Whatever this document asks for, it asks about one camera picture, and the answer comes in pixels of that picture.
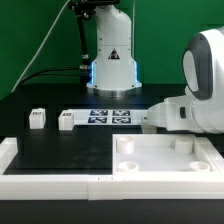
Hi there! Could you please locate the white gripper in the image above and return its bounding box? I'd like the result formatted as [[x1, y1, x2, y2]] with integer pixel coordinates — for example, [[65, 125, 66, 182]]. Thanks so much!
[[147, 96, 197, 131]]

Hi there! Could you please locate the white square tabletop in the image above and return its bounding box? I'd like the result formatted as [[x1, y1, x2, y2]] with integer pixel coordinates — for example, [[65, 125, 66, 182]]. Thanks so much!
[[112, 133, 214, 174]]

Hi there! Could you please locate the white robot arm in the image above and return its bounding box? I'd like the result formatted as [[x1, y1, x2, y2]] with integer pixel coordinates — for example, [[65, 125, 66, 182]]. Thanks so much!
[[87, 3, 224, 134]]

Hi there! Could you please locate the white U-shaped obstacle fence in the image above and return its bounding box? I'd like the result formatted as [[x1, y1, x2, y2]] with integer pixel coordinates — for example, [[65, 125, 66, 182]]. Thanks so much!
[[0, 137, 224, 200]]

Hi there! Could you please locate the white marker base plate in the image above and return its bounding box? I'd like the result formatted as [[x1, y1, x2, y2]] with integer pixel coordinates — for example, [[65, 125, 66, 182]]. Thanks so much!
[[62, 109, 147, 125]]

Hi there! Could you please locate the black cable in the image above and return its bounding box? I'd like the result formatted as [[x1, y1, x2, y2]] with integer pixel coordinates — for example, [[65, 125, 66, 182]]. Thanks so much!
[[19, 66, 92, 86]]

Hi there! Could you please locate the white cable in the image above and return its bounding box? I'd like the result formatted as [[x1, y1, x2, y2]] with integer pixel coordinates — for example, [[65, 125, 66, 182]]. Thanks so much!
[[11, 0, 73, 94]]

